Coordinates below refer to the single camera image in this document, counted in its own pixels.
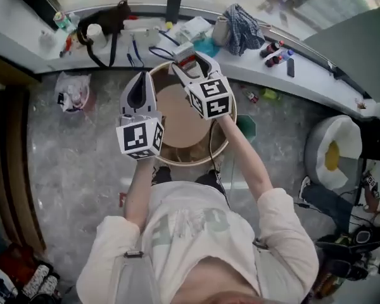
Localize blue lanyard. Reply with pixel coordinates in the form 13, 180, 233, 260
126, 35, 145, 68
148, 30, 181, 60

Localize blue plaid shirt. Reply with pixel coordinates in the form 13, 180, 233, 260
223, 3, 266, 57

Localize black pouch white trim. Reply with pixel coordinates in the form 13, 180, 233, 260
354, 229, 373, 245

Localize grey white egg cushion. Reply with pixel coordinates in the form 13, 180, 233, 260
303, 115, 364, 190

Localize person's white printed shirt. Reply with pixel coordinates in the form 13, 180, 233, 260
75, 180, 320, 304

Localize person's left forearm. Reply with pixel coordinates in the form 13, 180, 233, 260
123, 156, 156, 231

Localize beige tote bag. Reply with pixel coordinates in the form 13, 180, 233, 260
211, 16, 232, 47

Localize grey shoulder strap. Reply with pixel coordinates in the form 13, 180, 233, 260
253, 237, 292, 297
113, 248, 156, 304

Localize person's black trousers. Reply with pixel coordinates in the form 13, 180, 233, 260
150, 165, 226, 199

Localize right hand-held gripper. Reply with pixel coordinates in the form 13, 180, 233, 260
170, 51, 235, 120

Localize green white bottle pink cap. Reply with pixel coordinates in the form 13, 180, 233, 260
53, 10, 70, 30

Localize green waste bin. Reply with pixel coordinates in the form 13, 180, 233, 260
236, 114, 257, 144

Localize pink basket with plastic bag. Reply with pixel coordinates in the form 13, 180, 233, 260
54, 71, 92, 113

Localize small white figure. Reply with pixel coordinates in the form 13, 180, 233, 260
39, 30, 56, 48

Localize grey roller blind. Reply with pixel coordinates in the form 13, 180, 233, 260
303, 1, 380, 107

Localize person's right forearm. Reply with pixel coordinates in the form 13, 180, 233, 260
215, 114, 275, 202

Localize small box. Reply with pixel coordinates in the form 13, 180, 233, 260
172, 41, 198, 73

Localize white badge cards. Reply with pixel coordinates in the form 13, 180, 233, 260
120, 27, 161, 44

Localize white green packets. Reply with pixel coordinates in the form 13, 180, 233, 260
175, 16, 213, 44

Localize black cable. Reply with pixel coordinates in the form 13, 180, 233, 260
208, 118, 232, 210

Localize dark red drink bottle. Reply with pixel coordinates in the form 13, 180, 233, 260
264, 54, 283, 69
259, 39, 285, 59

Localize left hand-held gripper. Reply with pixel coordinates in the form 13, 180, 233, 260
115, 70, 165, 160

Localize red-brown wooden table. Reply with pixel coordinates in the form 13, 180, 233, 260
0, 242, 35, 284

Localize black window latch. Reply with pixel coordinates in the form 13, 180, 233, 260
327, 61, 346, 81

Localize white paper cup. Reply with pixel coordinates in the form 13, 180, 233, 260
85, 23, 108, 49

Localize clear bottle blue cap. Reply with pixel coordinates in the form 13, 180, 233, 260
277, 49, 296, 63

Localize teal cloth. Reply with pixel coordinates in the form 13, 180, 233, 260
193, 36, 221, 58

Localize red toy figure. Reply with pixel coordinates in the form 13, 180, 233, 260
59, 33, 79, 58

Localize brown cardboard sheet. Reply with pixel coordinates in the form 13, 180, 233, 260
0, 51, 42, 84

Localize black bag with strap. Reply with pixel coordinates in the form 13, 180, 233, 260
77, 0, 132, 68

